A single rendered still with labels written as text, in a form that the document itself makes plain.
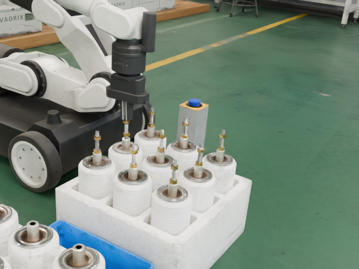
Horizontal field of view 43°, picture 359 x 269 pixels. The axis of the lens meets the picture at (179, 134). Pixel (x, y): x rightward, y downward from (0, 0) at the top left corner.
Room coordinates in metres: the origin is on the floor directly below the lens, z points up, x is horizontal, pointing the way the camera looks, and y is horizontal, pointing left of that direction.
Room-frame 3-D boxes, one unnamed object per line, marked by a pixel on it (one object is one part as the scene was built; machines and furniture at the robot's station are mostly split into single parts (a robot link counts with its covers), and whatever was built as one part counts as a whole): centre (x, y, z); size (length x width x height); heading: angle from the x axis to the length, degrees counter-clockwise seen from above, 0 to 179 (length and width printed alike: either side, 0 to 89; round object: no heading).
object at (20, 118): (1.65, 0.54, 0.19); 0.64 x 0.52 x 0.33; 61
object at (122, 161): (1.15, 0.15, 0.16); 0.10 x 0.10 x 0.18
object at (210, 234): (1.09, 0.05, 0.09); 0.39 x 0.39 x 0.18; 59
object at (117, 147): (1.15, 0.15, 0.25); 0.08 x 0.08 x 0.01
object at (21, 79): (1.66, 0.57, 0.28); 0.21 x 0.20 x 0.13; 61
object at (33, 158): (1.30, 0.46, 0.10); 0.20 x 0.05 x 0.20; 61
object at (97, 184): (1.05, 0.21, 0.16); 0.10 x 0.10 x 0.18
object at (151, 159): (1.09, 0.05, 0.25); 0.08 x 0.08 x 0.01
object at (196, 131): (1.38, -0.04, 0.16); 0.07 x 0.07 x 0.31; 59
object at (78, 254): (0.67, 0.16, 0.26); 0.02 x 0.02 x 0.03
